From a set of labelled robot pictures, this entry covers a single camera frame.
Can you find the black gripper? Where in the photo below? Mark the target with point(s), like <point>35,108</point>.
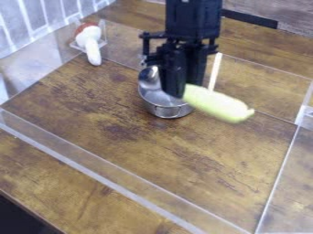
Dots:
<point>176,50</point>

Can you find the green handled metal spoon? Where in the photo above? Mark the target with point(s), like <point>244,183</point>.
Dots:
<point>216,104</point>

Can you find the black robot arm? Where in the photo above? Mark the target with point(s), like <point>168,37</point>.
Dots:
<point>192,15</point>

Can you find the small steel pot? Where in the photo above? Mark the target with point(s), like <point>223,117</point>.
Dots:
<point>160,103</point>

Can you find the black bar at back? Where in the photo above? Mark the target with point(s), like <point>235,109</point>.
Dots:
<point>256,20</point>

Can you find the red white toy mushroom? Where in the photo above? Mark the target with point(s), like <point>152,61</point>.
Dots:
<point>88,36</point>

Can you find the clear acrylic enclosure wall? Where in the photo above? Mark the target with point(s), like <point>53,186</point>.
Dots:
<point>173,207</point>

